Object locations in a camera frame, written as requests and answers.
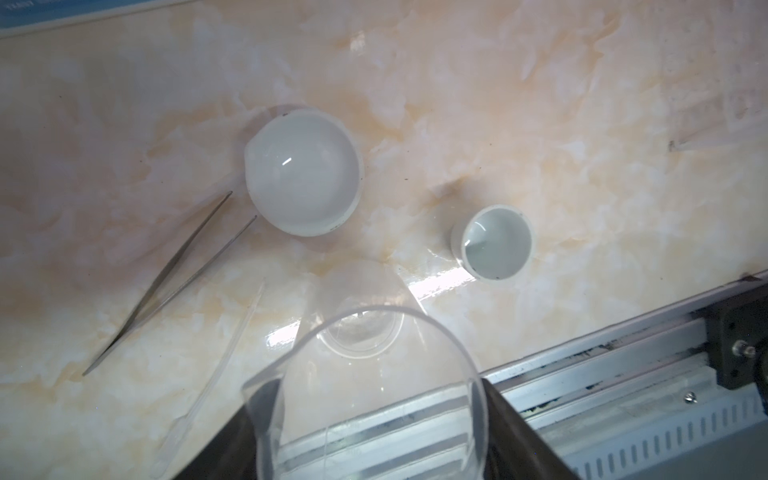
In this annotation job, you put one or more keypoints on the clear glass beaker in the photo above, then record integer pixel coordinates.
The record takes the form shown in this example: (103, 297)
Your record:
(373, 388)

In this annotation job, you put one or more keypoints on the metal tweezers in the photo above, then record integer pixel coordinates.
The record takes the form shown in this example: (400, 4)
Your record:
(154, 300)

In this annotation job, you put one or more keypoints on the small white ceramic crucible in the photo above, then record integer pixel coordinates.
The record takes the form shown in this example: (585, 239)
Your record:
(493, 244)

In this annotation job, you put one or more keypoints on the blue plastic bin lid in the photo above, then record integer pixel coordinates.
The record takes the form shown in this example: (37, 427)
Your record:
(20, 17)

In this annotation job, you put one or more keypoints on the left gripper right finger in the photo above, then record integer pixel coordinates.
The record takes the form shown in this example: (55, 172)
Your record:
(515, 450)

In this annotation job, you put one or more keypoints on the large white ceramic dish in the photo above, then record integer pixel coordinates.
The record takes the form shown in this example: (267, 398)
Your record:
(304, 173)

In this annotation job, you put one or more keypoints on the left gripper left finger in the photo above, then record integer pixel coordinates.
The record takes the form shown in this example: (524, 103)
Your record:
(240, 449)

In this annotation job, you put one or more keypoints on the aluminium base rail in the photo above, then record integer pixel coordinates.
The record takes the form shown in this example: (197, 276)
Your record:
(611, 404)

